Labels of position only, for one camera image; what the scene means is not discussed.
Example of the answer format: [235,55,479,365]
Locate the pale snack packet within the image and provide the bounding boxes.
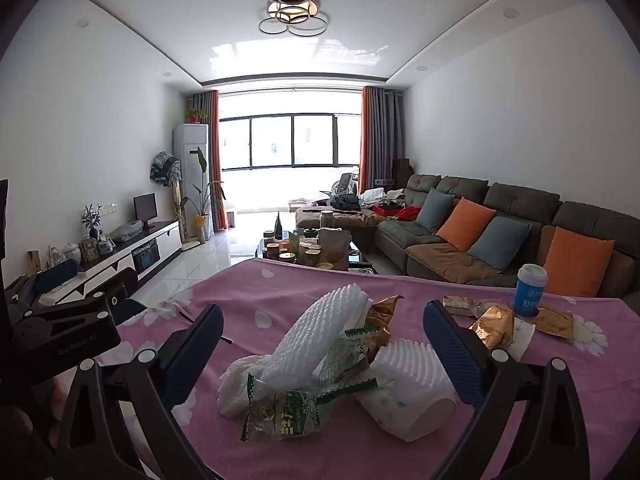
[442,296,483,317]

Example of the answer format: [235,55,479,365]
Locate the white standing air conditioner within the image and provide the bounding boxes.
[173,123,213,241]

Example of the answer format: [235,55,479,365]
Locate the white black TV cabinet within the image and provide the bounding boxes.
[37,219,182,306]

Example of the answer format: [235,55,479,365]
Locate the pile of clothes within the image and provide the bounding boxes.
[359,187,405,209]

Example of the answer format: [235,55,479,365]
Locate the small plant in blue vase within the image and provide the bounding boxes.
[81,204,103,240]

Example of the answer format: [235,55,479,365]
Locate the black monitor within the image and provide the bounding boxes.
[132,193,158,224]

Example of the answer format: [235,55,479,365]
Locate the blue cushion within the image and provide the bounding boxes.
[467,216,532,272]
[416,187,456,233]

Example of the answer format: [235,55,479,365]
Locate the exercise machine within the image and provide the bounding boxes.
[320,172,361,198]

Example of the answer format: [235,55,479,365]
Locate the brown paper bag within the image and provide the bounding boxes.
[317,228,352,267]

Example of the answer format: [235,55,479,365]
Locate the gold foil wrapper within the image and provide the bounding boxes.
[469,305,516,350]

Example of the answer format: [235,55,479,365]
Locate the orange gold snack packet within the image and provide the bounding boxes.
[532,306,576,343]

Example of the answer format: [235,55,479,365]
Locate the tall leafy plant yellow pot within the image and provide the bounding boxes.
[182,147,226,241]

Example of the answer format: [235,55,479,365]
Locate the glass coffee table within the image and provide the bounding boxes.
[257,232,373,273]

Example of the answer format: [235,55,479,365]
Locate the large window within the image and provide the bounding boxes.
[220,112,361,171]

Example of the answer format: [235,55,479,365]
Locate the group of jars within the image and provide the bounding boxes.
[262,237,351,271]

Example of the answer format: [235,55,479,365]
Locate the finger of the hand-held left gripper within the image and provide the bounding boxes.
[4,258,81,311]
[85,269,148,323]

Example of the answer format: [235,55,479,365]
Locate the blue cup with white lid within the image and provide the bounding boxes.
[511,263,549,318]

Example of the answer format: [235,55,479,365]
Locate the standing fan with patterned cover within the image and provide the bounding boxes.
[150,151,183,252]

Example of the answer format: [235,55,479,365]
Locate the grey sofa with cushions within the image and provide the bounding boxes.
[295,174,640,301]

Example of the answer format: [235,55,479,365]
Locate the orange cushion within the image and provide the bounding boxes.
[542,226,616,297]
[436,197,497,252]

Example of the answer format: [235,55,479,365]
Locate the pink floral blanket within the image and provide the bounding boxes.
[92,257,640,480]

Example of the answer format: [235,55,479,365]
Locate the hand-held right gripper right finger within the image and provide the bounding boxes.
[422,300,591,480]

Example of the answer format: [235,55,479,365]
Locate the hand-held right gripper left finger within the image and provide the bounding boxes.
[52,304,226,480]

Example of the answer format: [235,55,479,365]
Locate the orange grey curtain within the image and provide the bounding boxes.
[192,89,226,231]
[360,86,405,196]

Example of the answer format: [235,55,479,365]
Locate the long white foam fruit net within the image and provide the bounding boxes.
[260,284,373,386]

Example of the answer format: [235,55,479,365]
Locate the clear green-print snack wrapper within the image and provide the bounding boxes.
[240,372,381,443]
[320,327,386,381]

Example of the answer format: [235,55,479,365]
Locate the clear plastic bag bundle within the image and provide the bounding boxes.
[109,222,143,242]

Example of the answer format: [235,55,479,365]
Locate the short white foam fruit net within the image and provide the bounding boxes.
[372,338,451,401]

